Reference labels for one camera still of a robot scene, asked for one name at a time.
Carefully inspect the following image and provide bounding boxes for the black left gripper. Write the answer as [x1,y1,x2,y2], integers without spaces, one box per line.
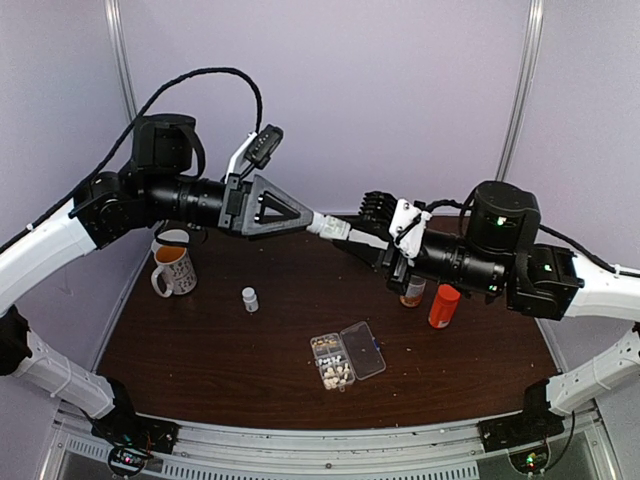
[143,171,315,240]

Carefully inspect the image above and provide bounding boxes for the small white pill bottle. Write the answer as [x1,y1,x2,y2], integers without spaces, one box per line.
[306,212,352,241]

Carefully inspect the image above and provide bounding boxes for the grey capped vitamin bottle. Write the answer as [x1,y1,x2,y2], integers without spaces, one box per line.
[399,275,427,308]

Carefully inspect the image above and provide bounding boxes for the orange pill bottle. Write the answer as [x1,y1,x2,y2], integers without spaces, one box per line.
[428,284,461,329]

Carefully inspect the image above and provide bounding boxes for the clear plastic pill organizer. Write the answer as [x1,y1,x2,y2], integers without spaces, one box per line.
[309,321,387,392]

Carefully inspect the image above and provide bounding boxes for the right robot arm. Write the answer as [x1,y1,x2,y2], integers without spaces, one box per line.
[331,181,639,442]

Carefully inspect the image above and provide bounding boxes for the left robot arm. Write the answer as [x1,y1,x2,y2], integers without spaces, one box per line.
[1,114,314,444]

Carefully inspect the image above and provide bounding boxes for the yellow pills in organizer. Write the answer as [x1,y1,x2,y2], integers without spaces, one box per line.
[312,338,338,348]

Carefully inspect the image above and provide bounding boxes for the white pills group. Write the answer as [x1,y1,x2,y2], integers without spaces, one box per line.
[322,365,351,378]
[316,355,343,366]

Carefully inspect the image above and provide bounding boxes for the white pills in organizer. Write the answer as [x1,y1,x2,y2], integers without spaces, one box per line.
[323,376,352,391]

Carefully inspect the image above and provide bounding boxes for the floral mug yellow inside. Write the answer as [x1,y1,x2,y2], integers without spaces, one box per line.
[150,229,198,298]

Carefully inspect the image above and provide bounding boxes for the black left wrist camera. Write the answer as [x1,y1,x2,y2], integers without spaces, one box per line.
[221,124,284,183]

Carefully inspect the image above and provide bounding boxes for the black camera cable left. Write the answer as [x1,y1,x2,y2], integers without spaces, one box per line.
[0,67,264,236]

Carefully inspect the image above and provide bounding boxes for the black camera cable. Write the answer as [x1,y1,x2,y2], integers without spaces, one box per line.
[539,224,640,279]
[0,67,264,236]

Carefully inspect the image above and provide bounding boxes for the aluminium frame post left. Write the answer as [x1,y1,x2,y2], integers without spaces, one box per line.
[103,0,138,121]

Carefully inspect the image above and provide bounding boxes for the aluminium frame post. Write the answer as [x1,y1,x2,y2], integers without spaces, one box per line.
[495,0,545,181]
[103,0,138,121]

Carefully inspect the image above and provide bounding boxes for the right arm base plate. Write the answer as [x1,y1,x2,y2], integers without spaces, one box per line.
[477,412,565,453]

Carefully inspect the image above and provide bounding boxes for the black camera cable right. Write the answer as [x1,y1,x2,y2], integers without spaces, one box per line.
[539,224,640,279]

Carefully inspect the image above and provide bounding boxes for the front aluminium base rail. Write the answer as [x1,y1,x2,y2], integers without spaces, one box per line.
[39,384,616,480]

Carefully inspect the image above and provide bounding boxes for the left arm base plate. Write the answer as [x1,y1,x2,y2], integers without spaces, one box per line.
[87,414,179,454]

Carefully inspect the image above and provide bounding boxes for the aluminium frame post right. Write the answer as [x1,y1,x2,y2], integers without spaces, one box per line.
[495,0,545,181]

